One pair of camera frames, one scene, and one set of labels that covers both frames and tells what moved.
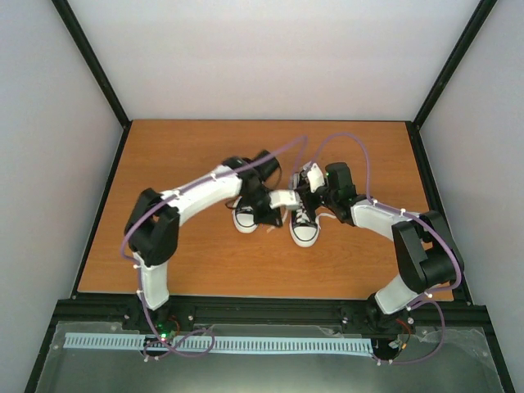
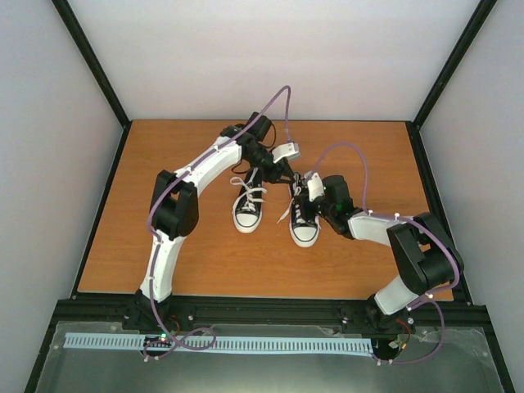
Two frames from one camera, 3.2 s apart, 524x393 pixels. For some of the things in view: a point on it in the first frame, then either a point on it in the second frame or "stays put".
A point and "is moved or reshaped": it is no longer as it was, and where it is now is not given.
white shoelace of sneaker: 301,216 is moved or reshaped
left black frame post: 97,70 stays put
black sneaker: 304,222 stays put
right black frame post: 414,126 stays put
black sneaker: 243,217 stays put
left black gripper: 269,218 to 279,171
